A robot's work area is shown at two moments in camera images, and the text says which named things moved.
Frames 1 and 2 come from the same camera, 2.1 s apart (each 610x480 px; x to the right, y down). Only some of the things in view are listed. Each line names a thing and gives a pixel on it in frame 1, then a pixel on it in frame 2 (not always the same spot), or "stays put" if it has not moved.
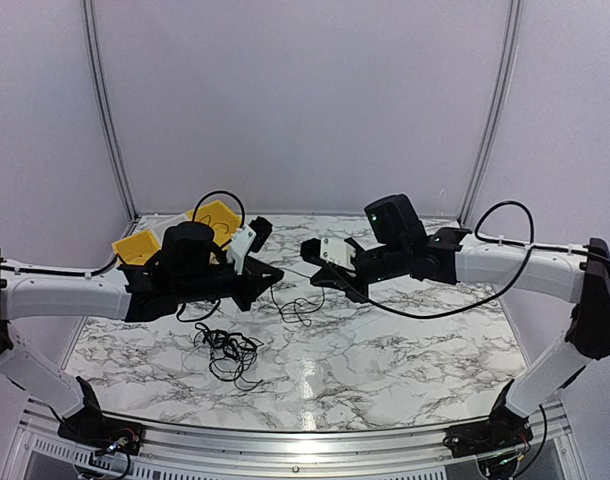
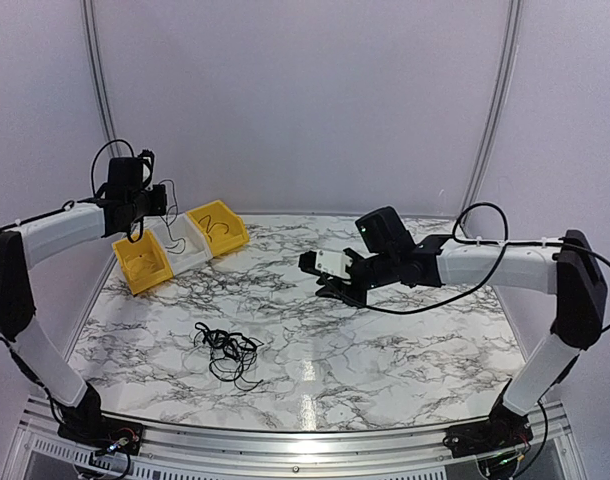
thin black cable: [308, 311] to [176, 216]
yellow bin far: [223, 221] stays put
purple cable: [215, 223] stays put
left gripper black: [254, 282] to [158, 208]
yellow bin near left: [136, 249] stays put
